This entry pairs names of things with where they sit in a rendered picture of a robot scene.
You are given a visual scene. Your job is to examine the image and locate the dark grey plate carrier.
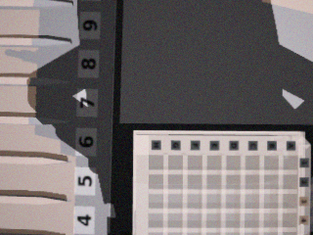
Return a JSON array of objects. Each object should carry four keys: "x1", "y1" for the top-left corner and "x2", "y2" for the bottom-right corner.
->
[{"x1": 108, "y1": 123, "x2": 313, "y2": 235}]

